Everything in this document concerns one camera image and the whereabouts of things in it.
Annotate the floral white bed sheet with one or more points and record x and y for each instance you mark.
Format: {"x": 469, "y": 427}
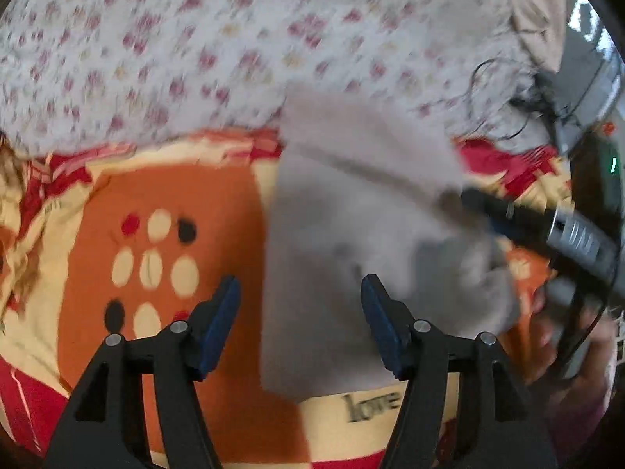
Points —
{"x": 80, "y": 73}

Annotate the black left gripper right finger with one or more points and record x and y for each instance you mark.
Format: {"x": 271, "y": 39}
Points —
{"x": 497, "y": 426}

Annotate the beige grey jacket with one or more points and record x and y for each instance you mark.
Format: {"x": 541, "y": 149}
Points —
{"x": 362, "y": 190}

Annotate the orange red yellow blanket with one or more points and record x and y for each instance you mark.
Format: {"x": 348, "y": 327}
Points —
{"x": 118, "y": 238}

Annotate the person's right hand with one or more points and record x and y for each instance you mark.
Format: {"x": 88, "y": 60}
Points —
{"x": 572, "y": 413}

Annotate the beige curtain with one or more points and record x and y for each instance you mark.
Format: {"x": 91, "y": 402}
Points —
{"x": 542, "y": 27}

